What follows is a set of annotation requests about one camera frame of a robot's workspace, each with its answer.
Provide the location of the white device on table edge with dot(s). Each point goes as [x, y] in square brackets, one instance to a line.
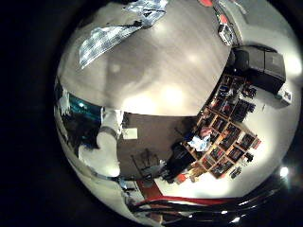
[225, 33]

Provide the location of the white paper sheet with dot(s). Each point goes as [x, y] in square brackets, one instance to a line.
[130, 133]

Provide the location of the small white box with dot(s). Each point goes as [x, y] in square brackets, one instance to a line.
[285, 96]

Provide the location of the black cabinet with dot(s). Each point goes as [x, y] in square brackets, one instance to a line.
[263, 67]

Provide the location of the teal screen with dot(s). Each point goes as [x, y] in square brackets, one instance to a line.
[83, 108]

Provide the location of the black chair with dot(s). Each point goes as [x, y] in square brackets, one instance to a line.
[178, 162]

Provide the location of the wooden cubby shelf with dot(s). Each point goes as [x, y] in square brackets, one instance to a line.
[225, 132]

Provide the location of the red round object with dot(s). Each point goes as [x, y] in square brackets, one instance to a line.
[206, 2]

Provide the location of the blue white plaid cloth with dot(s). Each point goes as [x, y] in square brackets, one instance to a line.
[104, 39]

